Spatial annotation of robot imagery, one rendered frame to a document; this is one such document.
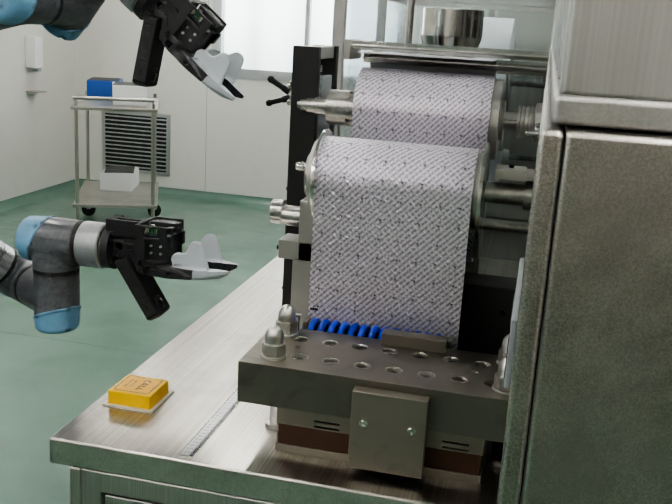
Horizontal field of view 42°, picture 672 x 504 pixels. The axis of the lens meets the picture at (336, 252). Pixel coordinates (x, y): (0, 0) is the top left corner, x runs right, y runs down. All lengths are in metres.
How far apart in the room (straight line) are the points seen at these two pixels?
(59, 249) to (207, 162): 5.98
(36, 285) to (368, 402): 0.63
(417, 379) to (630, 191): 0.79
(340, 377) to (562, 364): 0.75
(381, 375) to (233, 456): 0.23
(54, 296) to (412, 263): 0.59
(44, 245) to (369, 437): 0.63
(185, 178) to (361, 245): 6.23
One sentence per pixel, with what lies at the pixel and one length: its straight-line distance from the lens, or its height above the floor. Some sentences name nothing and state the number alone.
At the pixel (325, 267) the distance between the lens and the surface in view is 1.34.
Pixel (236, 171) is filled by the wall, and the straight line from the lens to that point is 7.34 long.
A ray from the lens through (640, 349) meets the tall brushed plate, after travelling 0.45.
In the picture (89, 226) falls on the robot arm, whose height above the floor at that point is 1.14.
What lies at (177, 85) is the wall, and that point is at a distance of 7.45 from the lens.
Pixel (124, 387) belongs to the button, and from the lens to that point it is 1.39.
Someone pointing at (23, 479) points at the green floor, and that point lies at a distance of 3.09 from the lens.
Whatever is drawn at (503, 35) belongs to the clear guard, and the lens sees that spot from 2.30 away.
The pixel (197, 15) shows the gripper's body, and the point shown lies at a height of 1.48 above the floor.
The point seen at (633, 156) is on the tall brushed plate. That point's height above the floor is 1.43.
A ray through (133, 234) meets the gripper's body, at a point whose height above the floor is 1.14.
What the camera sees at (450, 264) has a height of 1.15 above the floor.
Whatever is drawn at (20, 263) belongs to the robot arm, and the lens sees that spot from 1.61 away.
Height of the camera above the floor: 1.48
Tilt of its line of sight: 15 degrees down
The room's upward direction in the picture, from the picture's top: 3 degrees clockwise
